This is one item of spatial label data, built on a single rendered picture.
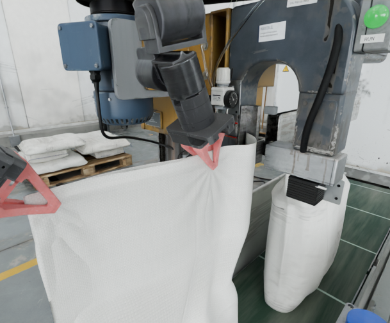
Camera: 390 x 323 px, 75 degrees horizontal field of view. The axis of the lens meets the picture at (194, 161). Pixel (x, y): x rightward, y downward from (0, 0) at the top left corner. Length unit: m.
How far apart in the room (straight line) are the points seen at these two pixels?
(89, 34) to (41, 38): 4.95
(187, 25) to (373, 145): 3.07
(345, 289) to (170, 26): 1.18
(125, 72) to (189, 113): 0.26
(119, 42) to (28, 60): 4.87
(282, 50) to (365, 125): 2.81
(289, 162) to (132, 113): 0.38
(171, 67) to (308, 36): 0.26
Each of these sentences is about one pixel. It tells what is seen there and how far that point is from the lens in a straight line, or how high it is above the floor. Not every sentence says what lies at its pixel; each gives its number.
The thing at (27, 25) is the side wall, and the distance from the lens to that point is 5.51.
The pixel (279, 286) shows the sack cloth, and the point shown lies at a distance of 1.08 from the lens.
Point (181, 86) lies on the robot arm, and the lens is 0.36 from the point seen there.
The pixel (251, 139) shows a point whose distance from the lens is 0.59.
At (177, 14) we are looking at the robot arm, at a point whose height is 1.28.
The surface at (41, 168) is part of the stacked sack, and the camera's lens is 3.22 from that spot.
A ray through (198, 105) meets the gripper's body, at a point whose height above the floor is 1.16.
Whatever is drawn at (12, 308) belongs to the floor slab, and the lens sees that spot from 1.88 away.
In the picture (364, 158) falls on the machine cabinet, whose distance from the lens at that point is 3.37.
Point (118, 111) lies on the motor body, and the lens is 0.65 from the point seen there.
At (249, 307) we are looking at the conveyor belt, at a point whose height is 0.38.
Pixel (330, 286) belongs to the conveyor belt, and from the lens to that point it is 1.29.
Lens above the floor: 1.21
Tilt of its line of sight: 19 degrees down
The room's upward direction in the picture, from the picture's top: straight up
